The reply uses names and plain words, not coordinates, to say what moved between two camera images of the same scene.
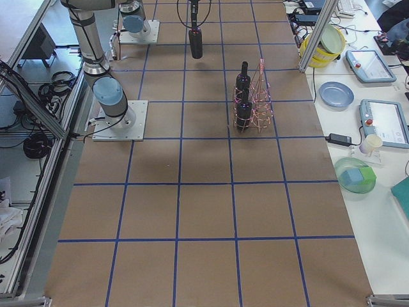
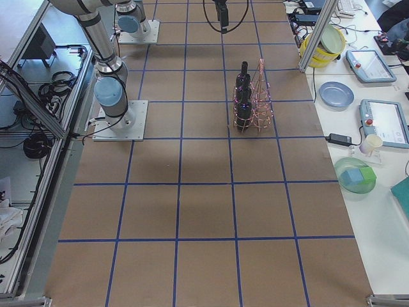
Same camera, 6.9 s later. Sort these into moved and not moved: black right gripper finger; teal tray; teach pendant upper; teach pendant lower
Moved: black right gripper finger
Not moved: teach pendant upper; teal tray; teach pendant lower
